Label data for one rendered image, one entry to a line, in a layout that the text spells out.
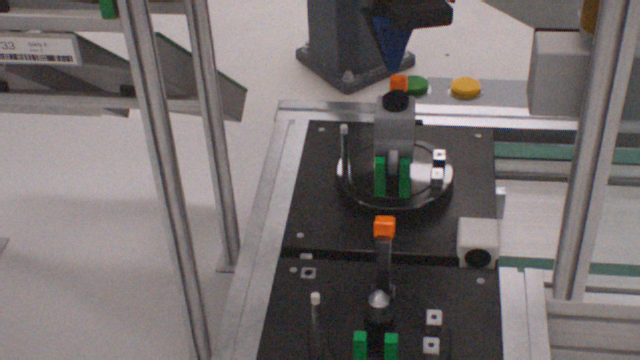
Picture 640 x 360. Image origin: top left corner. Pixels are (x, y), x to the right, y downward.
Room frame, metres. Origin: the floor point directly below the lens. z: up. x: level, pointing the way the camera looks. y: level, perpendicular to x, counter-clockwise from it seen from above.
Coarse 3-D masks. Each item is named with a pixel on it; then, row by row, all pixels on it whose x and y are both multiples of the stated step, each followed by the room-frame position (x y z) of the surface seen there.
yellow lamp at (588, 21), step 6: (588, 0) 0.68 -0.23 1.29; (594, 0) 0.67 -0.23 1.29; (582, 6) 0.69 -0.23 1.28; (588, 6) 0.68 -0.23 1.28; (594, 6) 0.67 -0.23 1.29; (582, 12) 0.69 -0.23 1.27; (588, 12) 0.68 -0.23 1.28; (594, 12) 0.67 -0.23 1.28; (582, 18) 0.68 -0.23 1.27; (588, 18) 0.68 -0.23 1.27; (594, 18) 0.67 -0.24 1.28; (582, 24) 0.68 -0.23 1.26; (588, 24) 0.67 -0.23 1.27; (594, 24) 0.67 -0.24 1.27; (588, 30) 0.67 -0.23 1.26
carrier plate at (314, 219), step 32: (320, 128) 0.95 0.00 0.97; (352, 128) 0.95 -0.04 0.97; (416, 128) 0.94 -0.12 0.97; (448, 128) 0.94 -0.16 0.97; (480, 128) 0.93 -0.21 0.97; (320, 160) 0.88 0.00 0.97; (480, 160) 0.87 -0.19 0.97; (320, 192) 0.82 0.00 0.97; (480, 192) 0.81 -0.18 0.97; (288, 224) 0.77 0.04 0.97; (320, 224) 0.76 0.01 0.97; (352, 224) 0.76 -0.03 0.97; (416, 224) 0.76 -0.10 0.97; (448, 224) 0.75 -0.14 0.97; (288, 256) 0.73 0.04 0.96; (320, 256) 0.72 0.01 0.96; (352, 256) 0.72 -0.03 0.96; (416, 256) 0.71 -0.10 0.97; (448, 256) 0.70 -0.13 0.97
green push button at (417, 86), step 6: (408, 78) 1.05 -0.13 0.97; (414, 78) 1.05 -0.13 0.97; (420, 78) 1.05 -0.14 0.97; (408, 84) 1.04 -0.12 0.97; (414, 84) 1.04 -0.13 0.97; (420, 84) 1.04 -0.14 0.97; (426, 84) 1.04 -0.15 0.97; (408, 90) 1.03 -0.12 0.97; (414, 90) 1.02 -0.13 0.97; (420, 90) 1.02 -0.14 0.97; (426, 90) 1.03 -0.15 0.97; (414, 96) 1.02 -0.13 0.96
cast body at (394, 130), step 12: (384, 96) 0.83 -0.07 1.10; (396, 96) 0.83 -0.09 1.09; (408, 96) 0.84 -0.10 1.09; (384, 108) 0.82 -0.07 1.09; (396, 108) 0.82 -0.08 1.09; (408, 108) 0.82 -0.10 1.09; (384, 120) 0.81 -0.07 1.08; (396, 120) 0.81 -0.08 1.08; (408, 120) 0.80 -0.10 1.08; (384, 132) 0.81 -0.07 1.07; (396, 132) 0.80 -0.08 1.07; (408, 132) 0.80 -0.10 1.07; (384, 144) 0.80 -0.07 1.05; (396, 144) 0.80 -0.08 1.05; (408, 144) 0.80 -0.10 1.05; (384, 156) 0.80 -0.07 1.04; (396, 156) 0.79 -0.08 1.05; (408, 156) 0.80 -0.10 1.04; (396, 168) 0.78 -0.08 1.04
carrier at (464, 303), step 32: (288, 288) 0.67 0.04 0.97; (320, 288) 0.66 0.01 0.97; (352, 288) 0.64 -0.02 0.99; (416, 288) 0.66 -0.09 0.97; (448, 288) 0.66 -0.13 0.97; (480, 288) 0.65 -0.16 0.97; (288, 320) 0.62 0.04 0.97; (320, 320) 0.56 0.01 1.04; (352, 320) 0.60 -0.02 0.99; (384, 320) 0.57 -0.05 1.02; (416, 320) 0.60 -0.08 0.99; (448, 320) 0.61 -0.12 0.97; (480, 320) 0.61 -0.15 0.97; (288, 352) 0.58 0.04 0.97; (320, 352) 0.55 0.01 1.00; (352, 352) 0.56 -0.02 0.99; (384, 352) 0.56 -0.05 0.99; (416, 352) 0.56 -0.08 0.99; (448, 352) 0.56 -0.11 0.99; (480, 352) 0.57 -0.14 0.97
